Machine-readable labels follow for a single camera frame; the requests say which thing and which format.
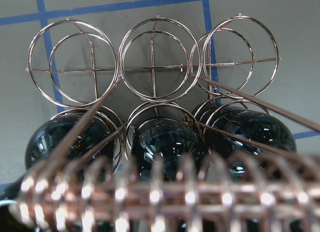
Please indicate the copper wire bottle basket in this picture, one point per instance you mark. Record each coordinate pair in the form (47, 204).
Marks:
(161, 70)

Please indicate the black wine bottle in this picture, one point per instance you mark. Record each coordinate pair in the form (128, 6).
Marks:
(168, 138)
(43, 142)
(252, 125)

